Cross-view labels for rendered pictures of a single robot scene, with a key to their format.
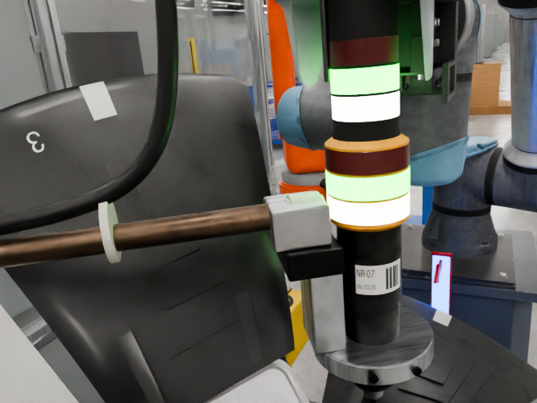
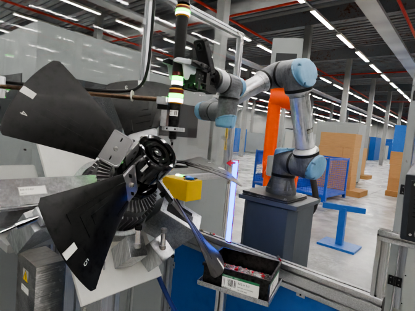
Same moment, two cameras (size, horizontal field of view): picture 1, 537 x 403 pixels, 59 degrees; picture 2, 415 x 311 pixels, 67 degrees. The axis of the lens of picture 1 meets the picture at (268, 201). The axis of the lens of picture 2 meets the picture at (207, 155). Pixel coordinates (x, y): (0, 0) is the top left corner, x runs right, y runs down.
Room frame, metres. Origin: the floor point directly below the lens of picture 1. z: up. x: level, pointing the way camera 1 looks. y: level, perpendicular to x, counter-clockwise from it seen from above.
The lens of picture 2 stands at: (-0.66, -0.37, 1.29)
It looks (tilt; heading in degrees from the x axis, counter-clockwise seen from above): 4 degrees down; 13
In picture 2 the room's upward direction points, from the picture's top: 5 degrees clockwise
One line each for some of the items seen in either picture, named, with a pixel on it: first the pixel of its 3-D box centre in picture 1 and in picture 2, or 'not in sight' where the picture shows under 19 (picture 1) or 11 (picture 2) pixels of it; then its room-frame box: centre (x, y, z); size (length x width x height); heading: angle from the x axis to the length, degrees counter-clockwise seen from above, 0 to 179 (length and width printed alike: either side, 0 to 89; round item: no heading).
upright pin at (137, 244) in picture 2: not in sight; (138, 236); (0.13, -0.02, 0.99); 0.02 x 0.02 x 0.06
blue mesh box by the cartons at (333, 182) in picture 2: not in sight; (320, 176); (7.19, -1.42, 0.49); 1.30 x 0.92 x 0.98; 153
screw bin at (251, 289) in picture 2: not in sight; (242, 272); (0.34, -0.30, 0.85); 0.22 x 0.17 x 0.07; 78
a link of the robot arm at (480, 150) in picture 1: (467, 170); (286, 160); (0.94, -0.41, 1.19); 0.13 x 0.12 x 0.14; 47
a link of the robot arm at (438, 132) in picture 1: (412, 126); (223, 112); (0.49, -0.16, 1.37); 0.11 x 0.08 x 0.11; 47
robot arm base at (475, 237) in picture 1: (459, 222); (281, 182); (0.95, -0.40, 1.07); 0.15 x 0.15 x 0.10
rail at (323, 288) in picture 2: not in sight; (250, 260); (0.52, -0.31, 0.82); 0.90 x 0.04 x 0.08; 63
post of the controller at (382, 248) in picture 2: not in sight; (380, 262); (0.32, -0.69, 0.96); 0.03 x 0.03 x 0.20; 63
